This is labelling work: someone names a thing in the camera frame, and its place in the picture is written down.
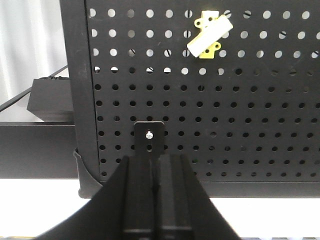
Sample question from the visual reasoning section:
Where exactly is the black perforated pegboard panel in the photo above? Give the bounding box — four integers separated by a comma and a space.
60, 0, 320, 198

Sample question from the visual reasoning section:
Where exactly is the left black table clamp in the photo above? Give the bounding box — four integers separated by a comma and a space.
134, 121, 165, 160

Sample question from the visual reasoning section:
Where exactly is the yellow-white lever knob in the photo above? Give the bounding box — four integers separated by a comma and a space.
186, 10, 234, 59

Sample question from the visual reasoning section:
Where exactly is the grey curtain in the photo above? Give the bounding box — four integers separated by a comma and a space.
0, 0, 69, 106

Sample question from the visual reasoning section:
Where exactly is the black box behind pegboard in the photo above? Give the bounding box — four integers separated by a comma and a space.
27, 76, 74, 123

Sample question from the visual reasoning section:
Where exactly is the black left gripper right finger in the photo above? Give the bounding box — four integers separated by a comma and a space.
155, 154, 240, 240

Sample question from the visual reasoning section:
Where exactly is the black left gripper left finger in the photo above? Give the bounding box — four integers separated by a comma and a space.
36, 156, 156, 240

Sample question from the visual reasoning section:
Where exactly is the black power cable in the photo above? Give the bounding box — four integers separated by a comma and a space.
0, 64, 70, 112

